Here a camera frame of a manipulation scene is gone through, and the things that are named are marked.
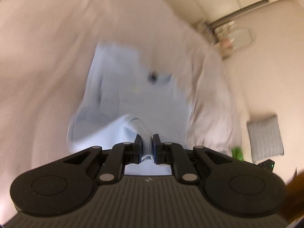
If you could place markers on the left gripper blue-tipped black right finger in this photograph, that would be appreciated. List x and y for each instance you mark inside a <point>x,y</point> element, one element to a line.
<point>173,154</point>

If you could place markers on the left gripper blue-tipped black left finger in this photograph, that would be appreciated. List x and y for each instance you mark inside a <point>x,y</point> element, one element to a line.
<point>115,159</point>

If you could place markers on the light blue sweatshirt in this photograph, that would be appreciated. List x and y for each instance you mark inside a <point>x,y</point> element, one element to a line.
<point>123,100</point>

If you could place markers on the person's hand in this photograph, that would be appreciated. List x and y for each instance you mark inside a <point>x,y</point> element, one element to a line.
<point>292,207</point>

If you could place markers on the grey checked cushion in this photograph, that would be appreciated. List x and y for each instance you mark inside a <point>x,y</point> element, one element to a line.
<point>265,138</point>

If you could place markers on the green knitted sweater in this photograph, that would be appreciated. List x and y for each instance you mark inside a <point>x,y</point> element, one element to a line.
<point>237,153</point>

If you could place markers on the pink cup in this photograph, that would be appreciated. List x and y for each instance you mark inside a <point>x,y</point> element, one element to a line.
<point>226,44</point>

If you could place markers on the white bedside shelf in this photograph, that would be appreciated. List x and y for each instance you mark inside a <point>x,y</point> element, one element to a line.
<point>214,36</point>

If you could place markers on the round mirror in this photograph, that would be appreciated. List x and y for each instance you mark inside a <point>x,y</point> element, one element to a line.
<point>241,38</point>

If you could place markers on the white bed sheet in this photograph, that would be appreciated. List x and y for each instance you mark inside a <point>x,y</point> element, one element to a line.
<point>46,50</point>

